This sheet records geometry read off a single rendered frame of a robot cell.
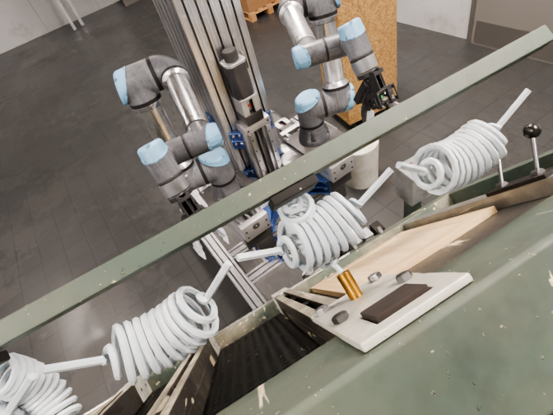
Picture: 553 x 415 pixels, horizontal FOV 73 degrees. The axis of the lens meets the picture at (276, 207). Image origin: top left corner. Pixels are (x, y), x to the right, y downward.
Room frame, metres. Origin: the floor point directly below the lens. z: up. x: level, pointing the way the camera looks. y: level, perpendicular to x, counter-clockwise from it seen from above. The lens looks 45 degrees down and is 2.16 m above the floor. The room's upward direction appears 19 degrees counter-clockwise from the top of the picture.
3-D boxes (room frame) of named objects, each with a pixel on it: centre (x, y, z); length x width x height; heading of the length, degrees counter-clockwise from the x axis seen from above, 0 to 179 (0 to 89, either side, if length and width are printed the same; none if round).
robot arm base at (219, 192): (1.29, 0.18, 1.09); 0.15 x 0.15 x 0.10
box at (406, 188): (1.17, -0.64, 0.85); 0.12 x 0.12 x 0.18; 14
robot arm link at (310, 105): (1.47, -0.29, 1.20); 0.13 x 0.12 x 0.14; 85
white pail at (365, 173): (2.13, -0.73, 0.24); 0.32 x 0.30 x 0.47; 111
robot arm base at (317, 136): (1.47, -0.28, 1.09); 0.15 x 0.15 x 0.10
